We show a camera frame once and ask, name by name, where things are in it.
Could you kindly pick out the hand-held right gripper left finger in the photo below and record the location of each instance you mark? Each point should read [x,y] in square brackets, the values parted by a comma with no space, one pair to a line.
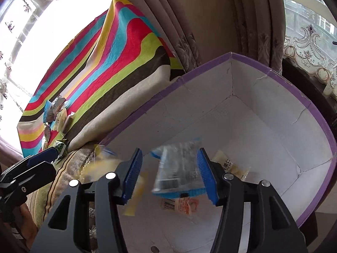
[133,174]

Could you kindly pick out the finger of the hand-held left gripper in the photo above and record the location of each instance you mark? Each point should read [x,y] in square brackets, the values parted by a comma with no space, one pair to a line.
[39,175]
[43,154]

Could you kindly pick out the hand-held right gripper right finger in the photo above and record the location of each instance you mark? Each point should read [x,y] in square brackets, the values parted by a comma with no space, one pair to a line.
[206,174]

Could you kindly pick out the green snack packet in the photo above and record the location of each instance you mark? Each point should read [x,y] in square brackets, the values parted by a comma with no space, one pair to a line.
[62,147]

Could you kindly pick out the blue-edged clear snack packet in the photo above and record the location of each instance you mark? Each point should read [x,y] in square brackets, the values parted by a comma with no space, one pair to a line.
[176,168]

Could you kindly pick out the clear packet with yellow snack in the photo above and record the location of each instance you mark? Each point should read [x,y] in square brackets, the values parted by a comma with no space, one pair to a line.
[101,164]

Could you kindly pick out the purple-edged white box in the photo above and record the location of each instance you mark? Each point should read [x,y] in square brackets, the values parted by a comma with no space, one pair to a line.
[263,137]

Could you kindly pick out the person's left hand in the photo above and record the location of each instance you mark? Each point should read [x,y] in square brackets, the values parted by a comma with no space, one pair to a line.
[26,221]

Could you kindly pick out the white and yellow snack packet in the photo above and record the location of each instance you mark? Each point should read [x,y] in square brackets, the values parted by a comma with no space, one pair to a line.
[235,170]

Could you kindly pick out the orange and white snack packet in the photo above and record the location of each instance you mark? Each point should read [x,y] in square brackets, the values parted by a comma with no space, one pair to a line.
[184,205]

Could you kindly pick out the clear round cake packet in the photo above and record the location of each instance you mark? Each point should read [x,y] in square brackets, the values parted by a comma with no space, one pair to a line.
[65,121]

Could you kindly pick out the blue-edged triangular snack packet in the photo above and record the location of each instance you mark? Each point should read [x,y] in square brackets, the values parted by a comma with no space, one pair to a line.
[48,112]

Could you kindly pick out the clear crumpled snack packet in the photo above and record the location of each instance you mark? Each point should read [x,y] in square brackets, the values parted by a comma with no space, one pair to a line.
[59,105]

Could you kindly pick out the colourful striped blanket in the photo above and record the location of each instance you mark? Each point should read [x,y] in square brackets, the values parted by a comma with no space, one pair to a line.
[118,44]

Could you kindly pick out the brown patterned curtain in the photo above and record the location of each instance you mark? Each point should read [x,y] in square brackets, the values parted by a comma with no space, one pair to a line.
[210,18]

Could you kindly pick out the embroidered lace curtain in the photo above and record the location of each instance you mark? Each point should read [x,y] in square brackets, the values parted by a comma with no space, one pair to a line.
[308,42]

